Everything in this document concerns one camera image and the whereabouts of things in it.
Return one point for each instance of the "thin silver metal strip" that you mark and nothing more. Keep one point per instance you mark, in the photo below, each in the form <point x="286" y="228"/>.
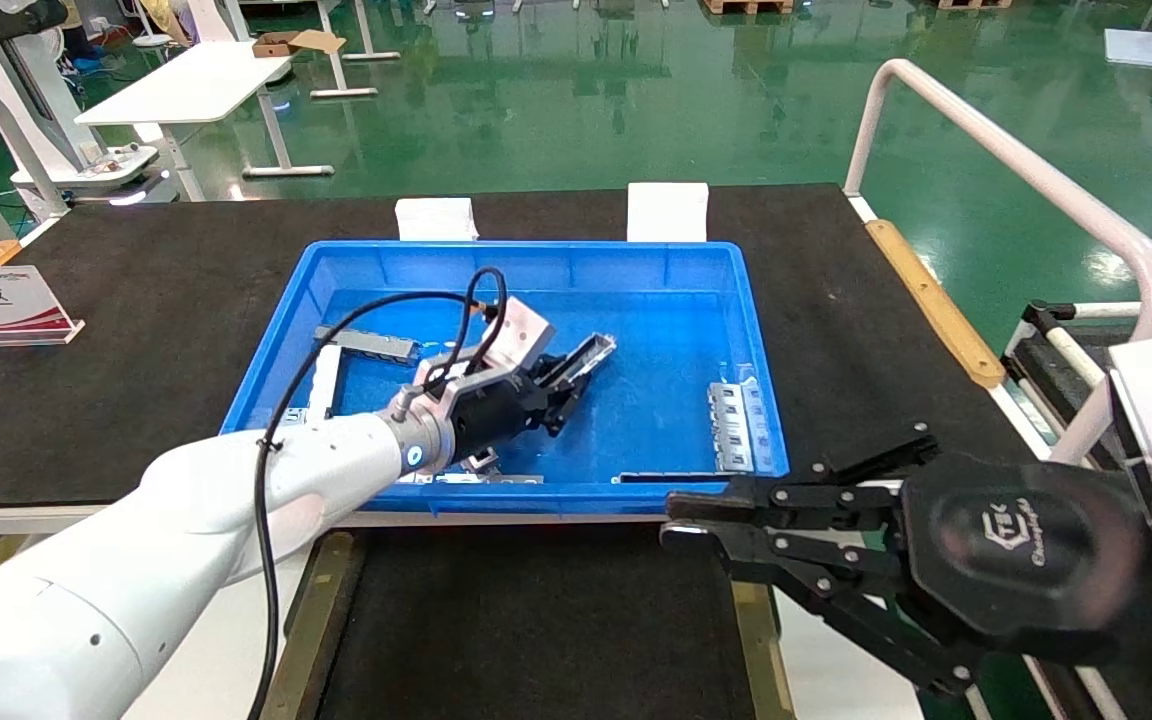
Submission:
<point x="506" y="479"/>

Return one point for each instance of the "black trolley with white bars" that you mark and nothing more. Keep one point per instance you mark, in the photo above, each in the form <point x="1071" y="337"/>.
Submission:
<point x="1036" y="315"/>

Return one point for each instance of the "dark grey channel bracket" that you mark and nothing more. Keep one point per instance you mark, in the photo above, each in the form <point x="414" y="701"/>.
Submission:
<point x="376" y="345"/>

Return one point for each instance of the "white desk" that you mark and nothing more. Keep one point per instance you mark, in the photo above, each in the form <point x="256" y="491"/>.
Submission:
<point x="186" y="85"/>

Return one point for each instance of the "grey flat board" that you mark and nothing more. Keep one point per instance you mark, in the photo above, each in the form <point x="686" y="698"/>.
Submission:
<point x="1146" y="48"/>

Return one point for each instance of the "black felt table mat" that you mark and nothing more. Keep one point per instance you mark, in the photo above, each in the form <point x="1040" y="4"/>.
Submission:
<point x="136" y="350"/>

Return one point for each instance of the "tall white tube rail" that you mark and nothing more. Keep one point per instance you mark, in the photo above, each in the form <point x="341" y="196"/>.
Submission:
<point x="1036" y="167"/>

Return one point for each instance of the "grey perforated metal bracket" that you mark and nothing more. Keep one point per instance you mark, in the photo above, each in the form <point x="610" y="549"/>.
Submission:
<point x="591" y="352"/>

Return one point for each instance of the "white metal strip bracket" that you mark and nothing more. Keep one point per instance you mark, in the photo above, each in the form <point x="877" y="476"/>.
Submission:
<point x="324" y="385"/>

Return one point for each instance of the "grey tube rail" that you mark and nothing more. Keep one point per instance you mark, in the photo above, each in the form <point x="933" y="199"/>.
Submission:
<point x="36" y="165"/>

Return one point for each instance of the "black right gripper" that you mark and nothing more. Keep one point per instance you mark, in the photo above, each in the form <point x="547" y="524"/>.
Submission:
<point x="1026" y="550"/>

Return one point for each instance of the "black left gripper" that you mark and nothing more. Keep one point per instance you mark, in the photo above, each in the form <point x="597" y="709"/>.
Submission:
<point x="496" y="420"/>

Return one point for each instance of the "wooden pallet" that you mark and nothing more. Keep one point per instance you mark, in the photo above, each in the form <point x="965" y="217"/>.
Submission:
<point x="971" y="4"/>
<point x="746" y="6"/>

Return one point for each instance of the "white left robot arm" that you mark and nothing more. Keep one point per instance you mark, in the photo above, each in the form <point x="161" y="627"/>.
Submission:
<point x="136" y="560"/>

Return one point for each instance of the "black lined container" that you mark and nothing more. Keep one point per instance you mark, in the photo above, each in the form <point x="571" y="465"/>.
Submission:
<point x="536" y="620"/>

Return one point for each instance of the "long wooden edge strip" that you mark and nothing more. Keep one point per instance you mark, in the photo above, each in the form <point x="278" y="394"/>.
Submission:
<point x="936" y="305"/>

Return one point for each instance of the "dark thin metal strip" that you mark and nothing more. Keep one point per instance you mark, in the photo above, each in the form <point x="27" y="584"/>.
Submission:
<point x="666" y="478"/>

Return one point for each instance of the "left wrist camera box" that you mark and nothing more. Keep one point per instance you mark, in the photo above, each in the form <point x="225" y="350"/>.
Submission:
<point x="516" y="330"/>

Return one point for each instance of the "open cardboard box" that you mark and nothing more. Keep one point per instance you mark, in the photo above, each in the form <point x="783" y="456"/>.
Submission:
<point x="286" y="44"/>

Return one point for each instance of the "white fan stand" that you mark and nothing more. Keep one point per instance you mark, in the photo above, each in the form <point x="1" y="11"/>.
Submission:
<point x="151" y="40"/>

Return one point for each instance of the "blue plastic parts bin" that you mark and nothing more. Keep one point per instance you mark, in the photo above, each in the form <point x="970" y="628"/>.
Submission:
<point x="636" y="320"/>

